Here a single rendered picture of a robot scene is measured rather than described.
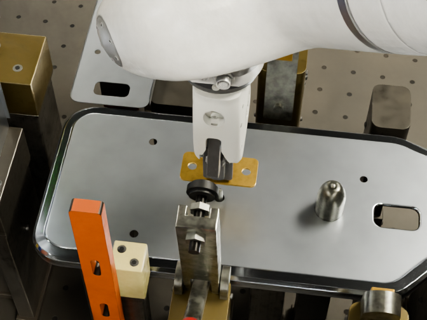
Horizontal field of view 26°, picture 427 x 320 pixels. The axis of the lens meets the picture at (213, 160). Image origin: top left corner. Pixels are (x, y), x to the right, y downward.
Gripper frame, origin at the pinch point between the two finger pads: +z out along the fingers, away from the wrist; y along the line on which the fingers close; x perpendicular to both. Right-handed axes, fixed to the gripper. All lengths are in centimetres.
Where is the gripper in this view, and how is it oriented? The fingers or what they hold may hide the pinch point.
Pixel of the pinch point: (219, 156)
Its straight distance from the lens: 100.1
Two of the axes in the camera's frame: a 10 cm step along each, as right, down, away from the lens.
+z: 0.0, 5.9, 8.1
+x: -9.9, -1.0, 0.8
